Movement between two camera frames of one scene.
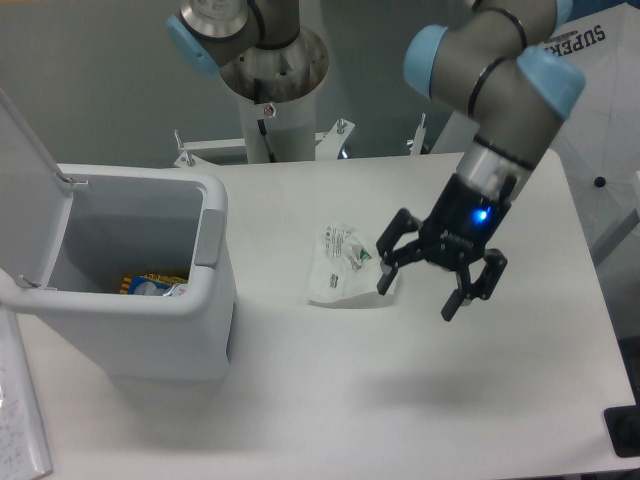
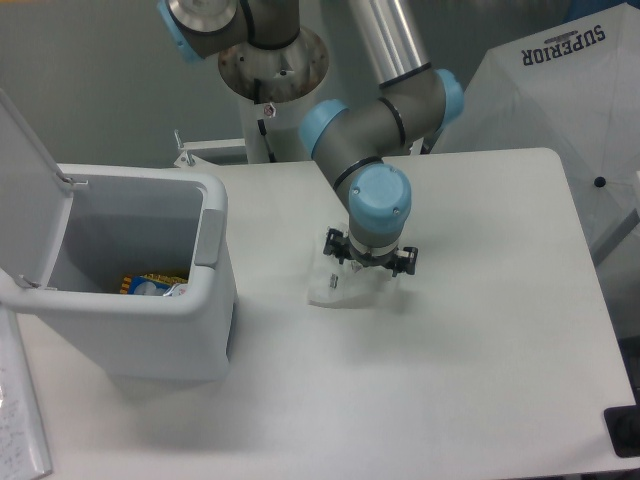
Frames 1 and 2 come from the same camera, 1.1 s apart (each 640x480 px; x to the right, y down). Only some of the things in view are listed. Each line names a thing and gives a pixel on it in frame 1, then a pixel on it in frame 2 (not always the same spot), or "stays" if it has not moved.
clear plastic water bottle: [177, 290] stays
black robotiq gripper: [464, 220] -> [338, 245]
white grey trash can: [131, 265] stays
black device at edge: [623, 426] stays
